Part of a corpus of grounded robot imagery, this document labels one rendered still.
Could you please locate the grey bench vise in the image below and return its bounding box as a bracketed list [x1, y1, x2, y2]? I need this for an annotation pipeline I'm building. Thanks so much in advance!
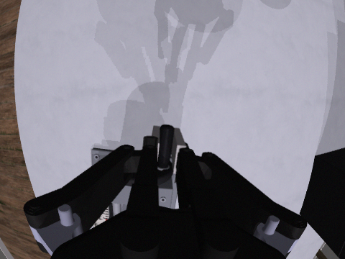
[91, 124, 178, 227]

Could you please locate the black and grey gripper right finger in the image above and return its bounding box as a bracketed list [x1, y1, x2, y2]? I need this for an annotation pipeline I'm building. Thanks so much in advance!
[171, 128, 308, 259]

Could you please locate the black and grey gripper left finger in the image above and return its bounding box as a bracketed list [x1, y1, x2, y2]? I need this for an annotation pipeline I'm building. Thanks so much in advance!
[23, 125, 160, 259]

